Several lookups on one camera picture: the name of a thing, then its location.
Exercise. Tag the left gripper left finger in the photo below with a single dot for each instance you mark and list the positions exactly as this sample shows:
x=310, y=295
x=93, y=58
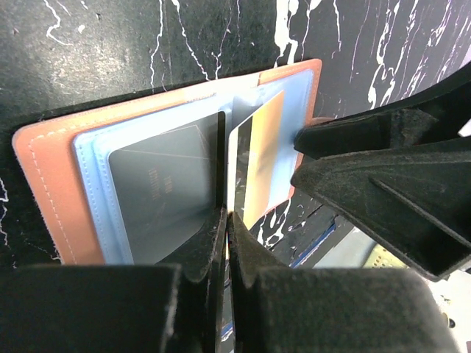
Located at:
x=172, y=306

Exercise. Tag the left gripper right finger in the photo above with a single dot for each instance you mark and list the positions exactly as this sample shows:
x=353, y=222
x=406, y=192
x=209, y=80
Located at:
x=281, y=309

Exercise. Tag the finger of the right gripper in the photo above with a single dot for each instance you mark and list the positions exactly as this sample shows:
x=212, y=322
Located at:
x=400, y=173

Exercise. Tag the black VIP card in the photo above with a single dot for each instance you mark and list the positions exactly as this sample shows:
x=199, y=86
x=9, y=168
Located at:
x=166, y=186

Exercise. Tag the pink leather card holder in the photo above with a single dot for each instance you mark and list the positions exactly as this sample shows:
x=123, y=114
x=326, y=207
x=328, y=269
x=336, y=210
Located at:
x=45, y=155

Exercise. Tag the orange card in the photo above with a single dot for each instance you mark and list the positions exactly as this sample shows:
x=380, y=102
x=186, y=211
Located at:
x=252, y=150

